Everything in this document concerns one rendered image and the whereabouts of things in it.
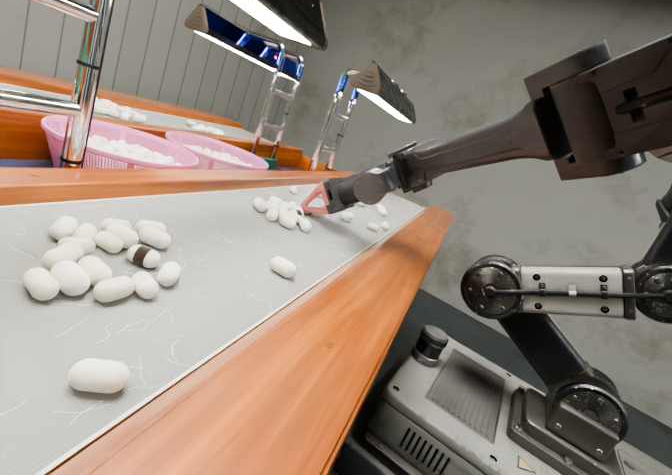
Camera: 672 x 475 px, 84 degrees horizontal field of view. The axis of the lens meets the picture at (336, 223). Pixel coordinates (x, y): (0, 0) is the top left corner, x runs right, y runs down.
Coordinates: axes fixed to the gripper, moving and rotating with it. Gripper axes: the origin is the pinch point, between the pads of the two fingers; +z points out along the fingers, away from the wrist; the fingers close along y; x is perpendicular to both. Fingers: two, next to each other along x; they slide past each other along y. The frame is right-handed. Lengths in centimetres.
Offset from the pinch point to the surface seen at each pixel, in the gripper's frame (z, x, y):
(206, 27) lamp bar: 23, -60, -23
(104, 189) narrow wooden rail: 10.8, -8.9, 35.3
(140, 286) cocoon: -4.4, 4.8, 47.5
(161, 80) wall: 119, -109, -116
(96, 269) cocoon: -2.3, 2.2, 49.3
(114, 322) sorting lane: -5, 7, 51
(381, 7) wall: -8, -140, -231
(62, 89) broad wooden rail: 62, -54, -4
